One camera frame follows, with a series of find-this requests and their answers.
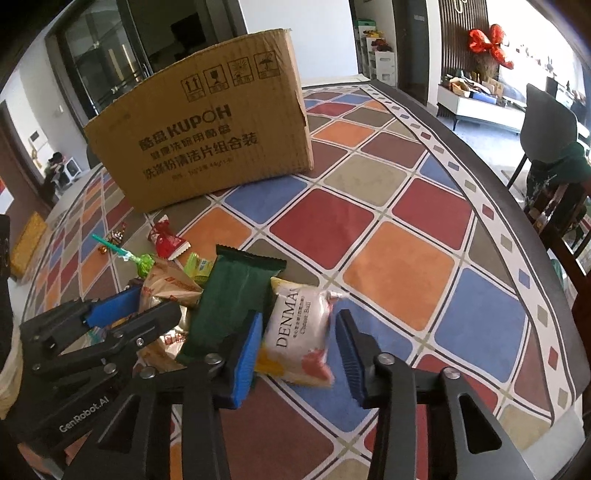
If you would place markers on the brown cardboard box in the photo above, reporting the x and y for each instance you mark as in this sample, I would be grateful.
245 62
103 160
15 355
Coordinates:
198 138

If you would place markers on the white plastic chair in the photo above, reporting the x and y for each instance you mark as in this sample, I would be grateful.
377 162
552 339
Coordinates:
71 168

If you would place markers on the dark green garment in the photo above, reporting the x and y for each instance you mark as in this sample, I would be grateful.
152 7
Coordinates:
568 161

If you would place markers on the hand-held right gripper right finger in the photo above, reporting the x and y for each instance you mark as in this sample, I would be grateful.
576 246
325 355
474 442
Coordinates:
351 364

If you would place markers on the white drawer shelf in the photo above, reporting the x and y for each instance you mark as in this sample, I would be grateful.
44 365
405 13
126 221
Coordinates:
383 60

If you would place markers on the green lollipop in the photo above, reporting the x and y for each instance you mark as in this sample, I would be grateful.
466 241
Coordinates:
145 266

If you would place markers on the yellow green small packet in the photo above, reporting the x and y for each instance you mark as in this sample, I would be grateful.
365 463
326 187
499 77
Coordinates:
198 270

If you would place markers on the dark green snack packet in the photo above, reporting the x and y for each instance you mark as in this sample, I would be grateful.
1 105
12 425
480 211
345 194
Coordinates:
226 295

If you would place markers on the beige snack packet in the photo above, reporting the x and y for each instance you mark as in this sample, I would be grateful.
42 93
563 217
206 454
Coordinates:
166 286

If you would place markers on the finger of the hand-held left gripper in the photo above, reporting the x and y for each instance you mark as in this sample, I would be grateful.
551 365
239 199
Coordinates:
152 319
113 307

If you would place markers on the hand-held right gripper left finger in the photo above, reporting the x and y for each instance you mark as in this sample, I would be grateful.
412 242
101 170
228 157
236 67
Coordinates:
242 364

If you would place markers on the grey upholstered chair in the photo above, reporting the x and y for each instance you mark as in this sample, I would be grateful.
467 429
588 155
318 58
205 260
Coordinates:
549 124

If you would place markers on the white low cabinet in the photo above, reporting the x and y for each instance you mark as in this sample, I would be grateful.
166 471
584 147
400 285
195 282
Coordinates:
475 106

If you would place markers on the white snack packet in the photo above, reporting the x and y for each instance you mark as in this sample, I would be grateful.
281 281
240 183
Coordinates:
295 332

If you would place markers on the brown wooden chair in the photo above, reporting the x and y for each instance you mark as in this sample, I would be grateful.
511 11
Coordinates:
563 230

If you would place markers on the red balloon bow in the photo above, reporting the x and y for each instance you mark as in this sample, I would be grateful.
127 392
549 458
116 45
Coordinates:
489 41

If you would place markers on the yellow cushion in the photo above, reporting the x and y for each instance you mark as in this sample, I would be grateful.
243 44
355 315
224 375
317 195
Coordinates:
27 244

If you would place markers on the dark glass door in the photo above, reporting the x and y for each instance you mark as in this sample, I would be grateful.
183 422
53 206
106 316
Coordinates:
101 55

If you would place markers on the red candy packet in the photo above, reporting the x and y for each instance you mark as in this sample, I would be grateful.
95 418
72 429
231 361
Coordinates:
166 242

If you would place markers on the gold red candy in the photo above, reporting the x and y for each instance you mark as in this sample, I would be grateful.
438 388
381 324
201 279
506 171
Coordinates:
115 235

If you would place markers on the colourful checkered tablecloth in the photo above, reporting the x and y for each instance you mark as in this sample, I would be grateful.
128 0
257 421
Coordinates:
415 207

